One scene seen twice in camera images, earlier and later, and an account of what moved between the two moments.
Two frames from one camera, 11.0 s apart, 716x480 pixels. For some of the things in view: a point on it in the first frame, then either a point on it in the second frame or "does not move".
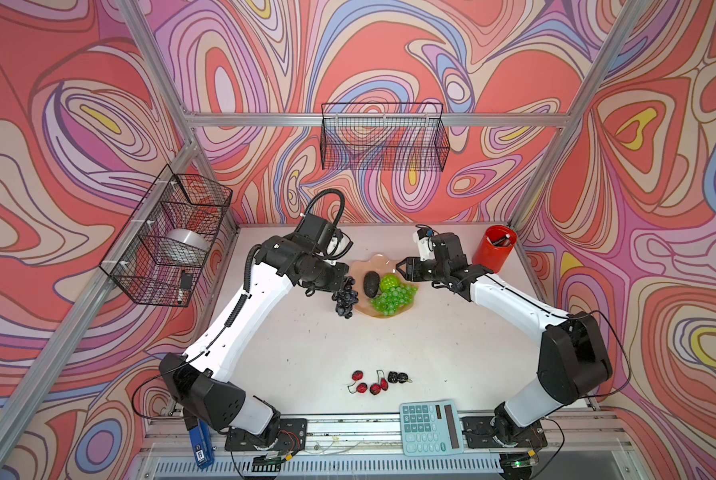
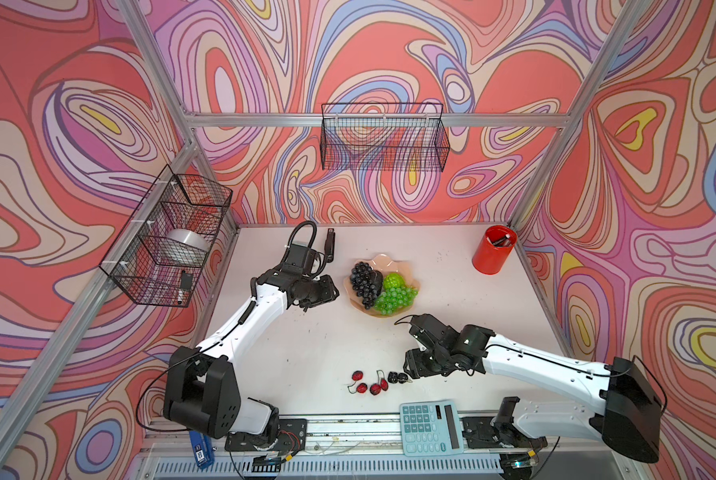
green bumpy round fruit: [389, 281] does not move
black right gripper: [411, 269] -> [415, 366]
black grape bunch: [345, 298] -> [363, 283]
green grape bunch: [390, 301] does not move
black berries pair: [394, 377] does not move
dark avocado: [371, 283] does not move
